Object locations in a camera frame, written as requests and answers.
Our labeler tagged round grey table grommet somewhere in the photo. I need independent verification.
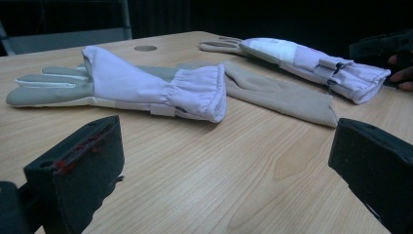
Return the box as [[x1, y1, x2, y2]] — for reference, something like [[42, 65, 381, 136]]
[[133, 45, 158, 53]]

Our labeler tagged lavender and white ski glove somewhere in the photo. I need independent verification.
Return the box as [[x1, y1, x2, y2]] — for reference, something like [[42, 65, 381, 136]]
[[5, 45, 228, 124], [239, 37, 393, 105]]

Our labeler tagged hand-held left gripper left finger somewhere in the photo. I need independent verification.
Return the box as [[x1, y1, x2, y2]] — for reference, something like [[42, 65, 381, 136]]
[[22, 114, 126, 234]]

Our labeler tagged beige knit glove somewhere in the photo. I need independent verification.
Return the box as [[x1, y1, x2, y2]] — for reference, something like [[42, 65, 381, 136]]
[[198, 36, 251, 57], [176, 59, 339, 129]]

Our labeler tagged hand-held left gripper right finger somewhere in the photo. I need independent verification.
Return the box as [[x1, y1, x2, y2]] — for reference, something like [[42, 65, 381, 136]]
[[327, 117, 413, 234]]

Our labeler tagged white metal desk frame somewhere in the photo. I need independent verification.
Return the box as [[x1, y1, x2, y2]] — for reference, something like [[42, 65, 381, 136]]
[[0, 0, 133, 57]]

